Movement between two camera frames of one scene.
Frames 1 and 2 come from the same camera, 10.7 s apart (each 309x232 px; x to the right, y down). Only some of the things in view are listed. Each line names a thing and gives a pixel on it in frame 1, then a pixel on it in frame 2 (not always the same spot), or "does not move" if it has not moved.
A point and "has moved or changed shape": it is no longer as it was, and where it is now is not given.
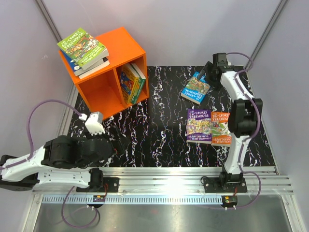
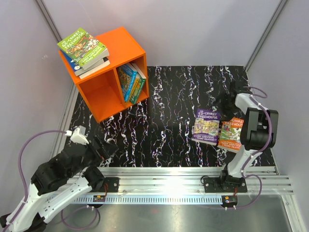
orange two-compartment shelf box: (119, 86) does not move
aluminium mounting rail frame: (151, 184) does not move
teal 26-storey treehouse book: (196, 89) -> (127, 76)
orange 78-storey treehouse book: (220, 135) has moved or changed shape
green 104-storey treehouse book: (141, 82) does not move
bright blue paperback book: (125, 83) -> (135, 86)
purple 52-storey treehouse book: (199, 126) has moved or changed shape
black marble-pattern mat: (157, 130) does not move
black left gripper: (121, 143) -> (100, 154)
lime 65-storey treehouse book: (84, 49) does not move
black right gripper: (207, 68) -> (230, 114)
